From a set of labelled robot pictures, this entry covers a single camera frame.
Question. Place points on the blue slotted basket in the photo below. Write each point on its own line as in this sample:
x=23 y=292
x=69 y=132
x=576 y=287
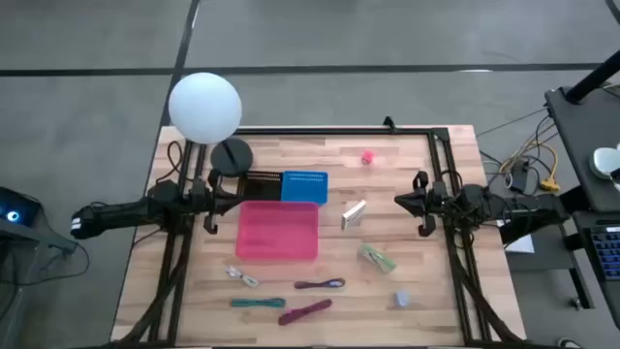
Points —
x=305 y=188

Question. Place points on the grey metal stand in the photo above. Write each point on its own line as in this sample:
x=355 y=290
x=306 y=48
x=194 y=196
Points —
x=29 y=237

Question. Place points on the black aluminium table frame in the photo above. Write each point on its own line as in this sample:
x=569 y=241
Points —
x=339 y=131

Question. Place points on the grey desk caster wheel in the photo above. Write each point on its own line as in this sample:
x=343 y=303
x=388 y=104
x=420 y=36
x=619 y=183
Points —
x=576 y=303

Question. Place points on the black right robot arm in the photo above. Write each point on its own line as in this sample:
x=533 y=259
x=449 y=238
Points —
x=484 y=201

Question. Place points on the small black tabletop camera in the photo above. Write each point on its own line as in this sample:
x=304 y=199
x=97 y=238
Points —
x=388 y=125

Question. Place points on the black side desk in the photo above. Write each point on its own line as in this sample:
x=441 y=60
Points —
x=571 y=145

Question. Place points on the black keyboard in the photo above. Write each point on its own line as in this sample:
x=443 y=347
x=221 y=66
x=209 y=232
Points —
x=608 y=252

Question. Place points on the pink charger plug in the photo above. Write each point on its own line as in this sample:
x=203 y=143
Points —
x=368 y=157

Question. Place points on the green packaged item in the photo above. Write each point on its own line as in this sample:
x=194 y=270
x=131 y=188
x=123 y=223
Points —
x=377 y=258

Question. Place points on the black round lamp base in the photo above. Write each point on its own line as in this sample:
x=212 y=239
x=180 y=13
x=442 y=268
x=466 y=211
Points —
x=235 y=160

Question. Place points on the white labelled box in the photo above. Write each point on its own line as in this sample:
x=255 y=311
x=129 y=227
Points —
x=353 y=214

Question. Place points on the black device with blue light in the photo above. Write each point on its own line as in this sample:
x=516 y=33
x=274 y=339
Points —
x=13 y=215

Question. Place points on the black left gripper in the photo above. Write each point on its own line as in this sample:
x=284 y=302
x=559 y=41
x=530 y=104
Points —
x=213 y=203

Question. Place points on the black desk strut bar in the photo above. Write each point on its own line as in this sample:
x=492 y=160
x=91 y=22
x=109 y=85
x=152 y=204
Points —
x=516 y=236

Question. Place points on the white round object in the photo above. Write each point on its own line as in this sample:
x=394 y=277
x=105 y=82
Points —
x=605 y=162

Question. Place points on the black pole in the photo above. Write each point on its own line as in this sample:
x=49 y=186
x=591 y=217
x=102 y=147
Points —
x=593 y=80

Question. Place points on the pink translucent bin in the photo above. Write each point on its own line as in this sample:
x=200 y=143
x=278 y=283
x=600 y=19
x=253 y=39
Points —
x=276 y=231

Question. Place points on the white paper sheet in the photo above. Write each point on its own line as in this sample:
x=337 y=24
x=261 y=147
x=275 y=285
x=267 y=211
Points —
x=520 y=244

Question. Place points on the black box with label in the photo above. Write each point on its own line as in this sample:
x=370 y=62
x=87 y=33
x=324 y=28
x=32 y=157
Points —
x=264 y=186

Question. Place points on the white charger plug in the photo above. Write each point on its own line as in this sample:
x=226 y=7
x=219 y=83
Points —
x=402 y=298

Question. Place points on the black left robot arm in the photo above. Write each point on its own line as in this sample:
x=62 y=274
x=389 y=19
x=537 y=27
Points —
x=121 y=213

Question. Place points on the black power adapter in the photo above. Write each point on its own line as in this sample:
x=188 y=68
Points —
x=520 y=177

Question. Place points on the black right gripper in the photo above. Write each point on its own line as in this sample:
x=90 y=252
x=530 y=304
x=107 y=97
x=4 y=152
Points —
x=433 y=202

